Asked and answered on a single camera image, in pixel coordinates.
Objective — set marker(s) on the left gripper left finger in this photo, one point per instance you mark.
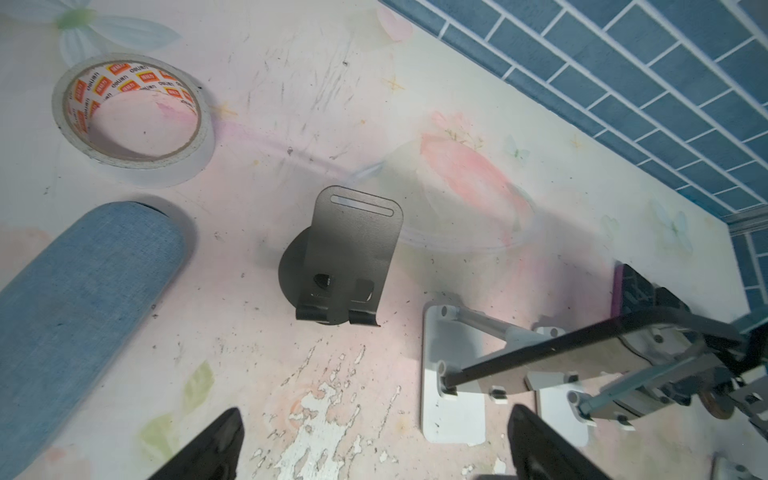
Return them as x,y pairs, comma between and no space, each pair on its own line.
212,454

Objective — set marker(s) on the phone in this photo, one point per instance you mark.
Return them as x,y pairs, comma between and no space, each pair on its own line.
631,291
65,316
619,345

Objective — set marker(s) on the round black phone stand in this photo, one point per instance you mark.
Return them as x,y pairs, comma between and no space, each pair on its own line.
335,270

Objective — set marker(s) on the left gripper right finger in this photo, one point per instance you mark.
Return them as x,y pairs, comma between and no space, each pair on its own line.
539,452

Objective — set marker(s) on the roll of tape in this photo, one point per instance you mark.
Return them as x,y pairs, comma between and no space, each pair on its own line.
137,119

